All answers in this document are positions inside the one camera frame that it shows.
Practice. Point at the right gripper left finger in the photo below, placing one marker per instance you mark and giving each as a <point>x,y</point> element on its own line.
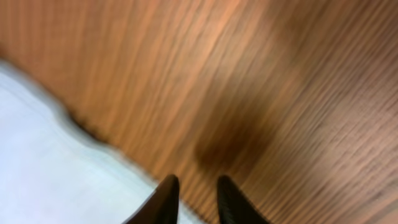
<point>162,206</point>

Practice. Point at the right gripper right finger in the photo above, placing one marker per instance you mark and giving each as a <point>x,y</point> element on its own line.
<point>233,206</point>

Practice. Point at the light blue printed t-shirt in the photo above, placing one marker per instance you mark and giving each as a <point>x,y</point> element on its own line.
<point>52,171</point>

